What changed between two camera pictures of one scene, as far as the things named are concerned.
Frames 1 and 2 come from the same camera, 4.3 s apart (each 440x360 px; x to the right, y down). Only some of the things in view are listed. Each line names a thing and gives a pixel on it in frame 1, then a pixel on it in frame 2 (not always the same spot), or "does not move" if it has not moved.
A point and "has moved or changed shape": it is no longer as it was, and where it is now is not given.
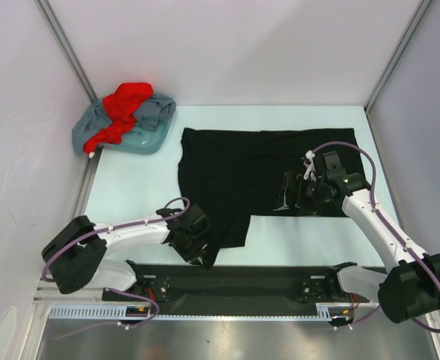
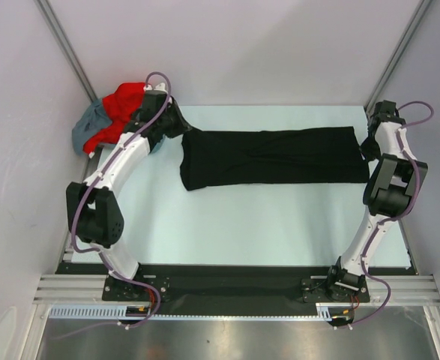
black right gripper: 293,181 to 369,153
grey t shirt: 94,118 does not move
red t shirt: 121,106 does not move
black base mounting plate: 184,289 does not move
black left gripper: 197,250 to 182,125
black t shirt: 231,175 has moved or changed shape
